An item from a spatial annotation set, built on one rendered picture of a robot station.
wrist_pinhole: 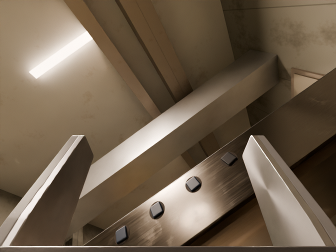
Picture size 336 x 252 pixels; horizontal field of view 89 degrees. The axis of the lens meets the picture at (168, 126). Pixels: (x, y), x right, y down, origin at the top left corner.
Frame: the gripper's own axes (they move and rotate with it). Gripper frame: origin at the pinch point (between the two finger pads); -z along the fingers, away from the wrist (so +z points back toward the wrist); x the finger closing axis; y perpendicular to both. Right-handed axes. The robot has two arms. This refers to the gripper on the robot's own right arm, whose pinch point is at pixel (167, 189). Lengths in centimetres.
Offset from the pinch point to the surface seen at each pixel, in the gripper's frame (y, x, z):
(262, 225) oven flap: 45, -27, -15
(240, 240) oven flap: 49, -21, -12
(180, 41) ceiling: 80, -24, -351
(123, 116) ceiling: 208, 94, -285
